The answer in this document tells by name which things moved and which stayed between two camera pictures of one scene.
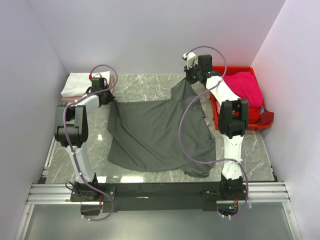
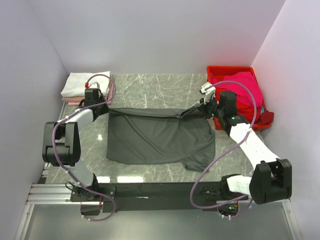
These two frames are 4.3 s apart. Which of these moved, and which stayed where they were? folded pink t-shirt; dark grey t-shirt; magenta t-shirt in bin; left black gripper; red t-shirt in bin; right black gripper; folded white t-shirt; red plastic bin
Moved: right black gripper; dark grey t-shirt; left black gripper
Stayed: red plastic bin; red t-shirt in bin; folded pink t-shirt; folded white t-shirt; magenta t-shirt in bin
